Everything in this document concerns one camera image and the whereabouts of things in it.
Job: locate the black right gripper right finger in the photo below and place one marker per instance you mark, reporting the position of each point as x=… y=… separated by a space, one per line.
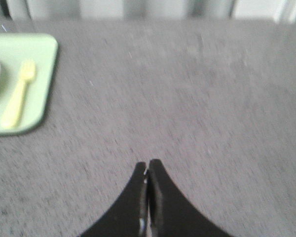
x=171 y=213

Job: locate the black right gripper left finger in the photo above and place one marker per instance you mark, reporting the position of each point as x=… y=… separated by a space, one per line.
x=128 y=215

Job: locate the light green plastic tray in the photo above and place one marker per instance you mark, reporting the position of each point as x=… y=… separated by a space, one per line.
x=15 y=48

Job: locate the grey pleated curtain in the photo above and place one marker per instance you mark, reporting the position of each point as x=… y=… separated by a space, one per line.
x=278 y=11

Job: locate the yellow plastic fork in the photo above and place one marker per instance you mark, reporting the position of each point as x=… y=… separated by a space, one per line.
x=13 y=110

